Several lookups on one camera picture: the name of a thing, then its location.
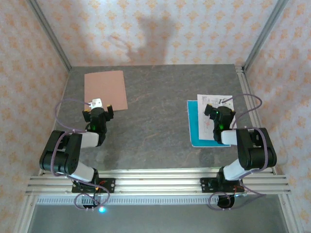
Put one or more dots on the white printed paper sheet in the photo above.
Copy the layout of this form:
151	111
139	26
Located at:
204	126

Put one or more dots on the blue printed paper sheet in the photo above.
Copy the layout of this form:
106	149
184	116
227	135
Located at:
193	121

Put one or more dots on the pink paper folder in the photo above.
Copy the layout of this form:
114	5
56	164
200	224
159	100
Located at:
104	85

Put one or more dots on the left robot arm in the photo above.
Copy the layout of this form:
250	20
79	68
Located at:
60	155

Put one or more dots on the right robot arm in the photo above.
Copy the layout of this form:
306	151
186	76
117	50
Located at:
255	150

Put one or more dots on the blue indicator light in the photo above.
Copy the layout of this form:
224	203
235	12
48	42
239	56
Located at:
102	210

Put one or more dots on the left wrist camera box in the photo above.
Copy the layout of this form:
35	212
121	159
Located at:
96	103

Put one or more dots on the aluminium side rail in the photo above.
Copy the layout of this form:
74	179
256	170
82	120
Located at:
245	92

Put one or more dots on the aluminium mounting rail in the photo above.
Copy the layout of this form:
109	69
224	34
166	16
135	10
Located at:
158	182

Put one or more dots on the aluminium frame post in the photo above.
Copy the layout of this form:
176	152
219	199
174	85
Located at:
51	36
264	36

